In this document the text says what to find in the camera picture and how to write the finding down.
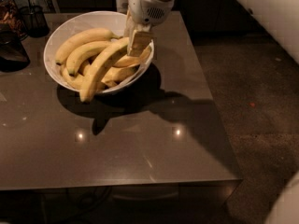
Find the white bowl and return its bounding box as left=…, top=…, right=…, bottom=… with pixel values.
left=44, top=11, right=154, bottom=95

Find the right yellow banana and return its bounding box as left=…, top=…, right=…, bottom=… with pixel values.
left=113, top=46, right=151, bottom=68

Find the long front yellow banana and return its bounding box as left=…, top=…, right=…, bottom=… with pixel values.
left=79, top=37, right=129, bottom=103

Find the top yellow banana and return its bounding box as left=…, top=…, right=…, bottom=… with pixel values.
left=55, top=28, right=120, bottom=64

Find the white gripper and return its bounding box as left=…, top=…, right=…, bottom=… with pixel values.
left=123, top=0, right=175, bottom=57

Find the black mesh pen cup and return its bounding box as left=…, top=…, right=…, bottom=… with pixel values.
left=20, top=6, right=50, bottom=38

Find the lower middle yellow banana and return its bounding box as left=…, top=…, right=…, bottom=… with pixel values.
left=102, top=67, right=136, bottom=83

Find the bottom yellow banana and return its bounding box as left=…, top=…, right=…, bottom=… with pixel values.
left=60, top=61, right=108, bottom=91

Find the dark glass vessel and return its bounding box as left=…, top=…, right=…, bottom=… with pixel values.
left=0, top=31, right=30, bottom=72

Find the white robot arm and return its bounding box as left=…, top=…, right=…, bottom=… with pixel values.
left=176, top=0, right=299, bottom=224

